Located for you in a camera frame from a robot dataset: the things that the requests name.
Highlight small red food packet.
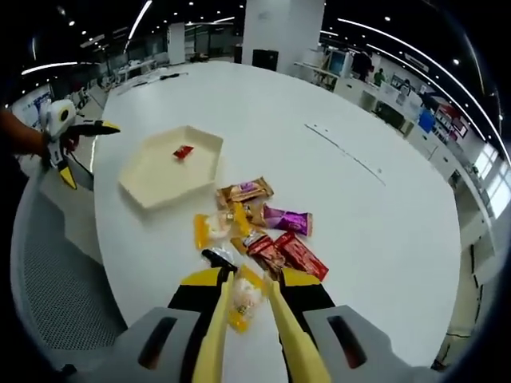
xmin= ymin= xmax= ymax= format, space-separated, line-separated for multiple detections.
xmin=172 ymin=144 xmax=196 ymax=161

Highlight blue and white wall board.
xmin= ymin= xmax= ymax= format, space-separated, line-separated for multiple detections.
xmin=23 ymin=93 xmax=53 ymax=116

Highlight orange-ended clear food packet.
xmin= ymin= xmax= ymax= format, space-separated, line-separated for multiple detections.
xmin=227 ymin=265 xmax=267 ymax=334
xmin=193 ymin=212 xmax=233 ymax=249

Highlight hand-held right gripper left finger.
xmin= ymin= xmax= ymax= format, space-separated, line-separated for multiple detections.
xmin=113 ymin=267 xmax=225 ymax=383

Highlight gold and purple food bar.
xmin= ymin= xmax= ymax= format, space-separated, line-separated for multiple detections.
xmin=216 ymin=177 xmax=275 ymax=209

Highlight red wall display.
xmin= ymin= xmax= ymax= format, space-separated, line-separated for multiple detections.
xmin=437 ymin=103 xmax=470 ymax=140

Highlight white framed display screen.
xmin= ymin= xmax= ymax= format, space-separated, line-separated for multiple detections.
xmin=327 ymin=49 xmax=353 ymax=77

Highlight cream food tongs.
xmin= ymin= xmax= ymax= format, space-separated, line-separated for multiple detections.
xmin=193 ymin=270 xmax=332 ymax=383

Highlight blue storage bin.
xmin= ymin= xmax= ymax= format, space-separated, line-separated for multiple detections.
xmin=418 ymin=109 xmax=436 ymax=132

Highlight red food bar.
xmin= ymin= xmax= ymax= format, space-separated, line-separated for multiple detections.
xmin=275 ymin=231 xmax=330 ymax=280
xmin=245 ymin=233 xmax=287 ymax=276

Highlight long white counter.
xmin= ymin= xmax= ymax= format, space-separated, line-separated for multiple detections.
xmin=331 ymin=75 xmax=500 ymax=248

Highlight black-ended clear food packet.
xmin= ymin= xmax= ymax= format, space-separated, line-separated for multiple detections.
xmin=201 ymin=247 xmax=237 ymax=274

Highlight cream hexagonal container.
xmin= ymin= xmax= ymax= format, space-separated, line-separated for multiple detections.
xmin=118 ymin=124 xmax=224 ymax=209

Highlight white mesh office chair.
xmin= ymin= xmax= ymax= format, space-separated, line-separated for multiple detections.
xmin=11 ymin=159 xmax=129 ymax=352

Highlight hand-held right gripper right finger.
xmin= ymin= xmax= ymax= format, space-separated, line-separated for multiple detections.
xmin=279 ymin=267 xmax=400 ymax=383

